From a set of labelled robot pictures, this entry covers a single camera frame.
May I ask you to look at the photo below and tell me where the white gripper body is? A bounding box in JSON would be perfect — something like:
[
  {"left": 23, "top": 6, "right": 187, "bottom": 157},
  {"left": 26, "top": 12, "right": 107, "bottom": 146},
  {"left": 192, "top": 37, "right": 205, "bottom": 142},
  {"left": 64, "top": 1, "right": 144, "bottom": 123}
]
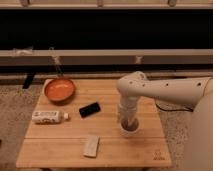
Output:
[{"left": 118, "top": 104, "right": 137, "bottom": 124}]

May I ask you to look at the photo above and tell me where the wooden table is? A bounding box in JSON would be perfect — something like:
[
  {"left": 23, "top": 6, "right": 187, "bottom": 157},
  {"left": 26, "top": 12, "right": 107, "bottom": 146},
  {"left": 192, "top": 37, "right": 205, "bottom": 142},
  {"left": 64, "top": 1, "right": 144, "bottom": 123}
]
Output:
[{"left": 16, "top": 79, "right": 171, "bottom": 168}]

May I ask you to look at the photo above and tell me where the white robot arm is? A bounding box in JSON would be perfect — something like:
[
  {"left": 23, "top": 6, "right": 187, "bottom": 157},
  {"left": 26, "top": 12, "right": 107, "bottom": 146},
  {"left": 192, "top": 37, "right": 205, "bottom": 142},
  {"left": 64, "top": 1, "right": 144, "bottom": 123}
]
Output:
[{"left": 117, "top": 71, "right": 213, "bottom": 171}]

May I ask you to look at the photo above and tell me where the orange ceramic bowl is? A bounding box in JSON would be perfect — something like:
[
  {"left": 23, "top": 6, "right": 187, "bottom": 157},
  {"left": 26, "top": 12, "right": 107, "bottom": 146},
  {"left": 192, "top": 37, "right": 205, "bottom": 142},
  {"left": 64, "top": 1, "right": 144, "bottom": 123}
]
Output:
[{"left": 44, "top": 79, "right": 75, "bottom": 102}]

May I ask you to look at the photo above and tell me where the black smartphone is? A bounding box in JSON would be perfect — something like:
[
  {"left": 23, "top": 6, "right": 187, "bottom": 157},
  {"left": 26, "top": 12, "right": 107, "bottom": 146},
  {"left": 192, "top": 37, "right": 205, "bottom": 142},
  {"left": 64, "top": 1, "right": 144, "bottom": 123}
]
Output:
[{"left": 79, "top": 102, "right": 101, "bottom": 118}]

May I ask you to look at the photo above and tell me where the white plastic bottle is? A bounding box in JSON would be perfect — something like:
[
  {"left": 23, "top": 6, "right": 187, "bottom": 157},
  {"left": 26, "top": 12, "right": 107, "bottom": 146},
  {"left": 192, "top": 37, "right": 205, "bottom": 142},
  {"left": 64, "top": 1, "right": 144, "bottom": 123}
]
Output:
[{"left": 32, "top": 111, "right": 69, "bottom": 124}]

